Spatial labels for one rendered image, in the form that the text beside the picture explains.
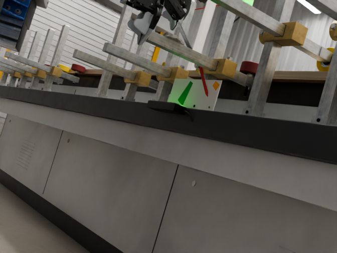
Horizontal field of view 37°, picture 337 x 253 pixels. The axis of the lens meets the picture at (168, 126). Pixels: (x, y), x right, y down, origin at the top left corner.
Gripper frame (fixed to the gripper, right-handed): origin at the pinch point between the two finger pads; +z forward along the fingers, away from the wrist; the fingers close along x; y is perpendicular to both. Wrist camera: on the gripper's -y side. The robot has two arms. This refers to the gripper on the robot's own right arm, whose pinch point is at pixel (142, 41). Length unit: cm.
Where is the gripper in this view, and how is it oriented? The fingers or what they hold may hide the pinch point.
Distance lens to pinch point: 143.5
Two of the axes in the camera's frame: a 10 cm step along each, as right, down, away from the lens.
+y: -7.9, -3.0, -5.4
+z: -3.0, 9.5, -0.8
